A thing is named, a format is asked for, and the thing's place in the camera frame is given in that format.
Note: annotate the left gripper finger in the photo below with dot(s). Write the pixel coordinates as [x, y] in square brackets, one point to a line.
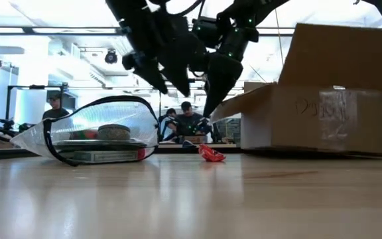
[177, 73]
[151, 74]

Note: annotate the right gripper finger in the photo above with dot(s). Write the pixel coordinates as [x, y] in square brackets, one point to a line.
[222, 79]

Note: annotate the red snack packet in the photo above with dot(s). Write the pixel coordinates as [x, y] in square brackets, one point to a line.
[212, 154]

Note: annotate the black item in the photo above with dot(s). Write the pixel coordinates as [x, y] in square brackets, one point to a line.
[98, 144]

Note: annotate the clear zip pouch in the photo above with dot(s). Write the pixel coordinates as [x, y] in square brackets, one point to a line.
[78, 126]

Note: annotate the brown cardboard shipping box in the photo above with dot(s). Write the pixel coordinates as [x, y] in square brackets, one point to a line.
[310, 116]

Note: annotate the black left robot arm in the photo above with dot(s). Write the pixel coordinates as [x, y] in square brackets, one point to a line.
[134, 23]

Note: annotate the person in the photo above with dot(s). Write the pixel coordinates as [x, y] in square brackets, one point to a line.
[189, 121]
[170, 116]
[55, 108]

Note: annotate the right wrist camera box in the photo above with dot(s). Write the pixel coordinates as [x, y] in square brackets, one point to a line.
[207, 31]

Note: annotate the black background frame stand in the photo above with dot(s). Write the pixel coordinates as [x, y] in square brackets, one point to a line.
[7, 106]

